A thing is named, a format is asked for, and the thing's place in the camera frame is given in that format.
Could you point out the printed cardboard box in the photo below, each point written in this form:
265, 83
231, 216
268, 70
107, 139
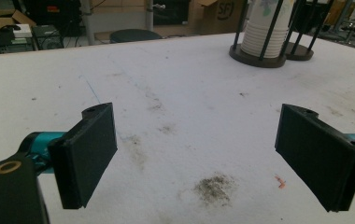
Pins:
216, 17

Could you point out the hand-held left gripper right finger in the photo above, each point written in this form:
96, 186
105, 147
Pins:
315, 155

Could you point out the stack of paper cups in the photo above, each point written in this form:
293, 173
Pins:
259, 37

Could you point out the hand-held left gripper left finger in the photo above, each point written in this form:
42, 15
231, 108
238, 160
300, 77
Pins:
87, 155

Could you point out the small white box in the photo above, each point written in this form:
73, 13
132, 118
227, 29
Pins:
23, 31

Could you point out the black computer tower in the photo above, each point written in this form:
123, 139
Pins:
46, 37
6, 43

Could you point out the white foam mat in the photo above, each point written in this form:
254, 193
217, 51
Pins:
181, 109

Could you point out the black round stool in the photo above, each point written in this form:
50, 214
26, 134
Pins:
135, 35

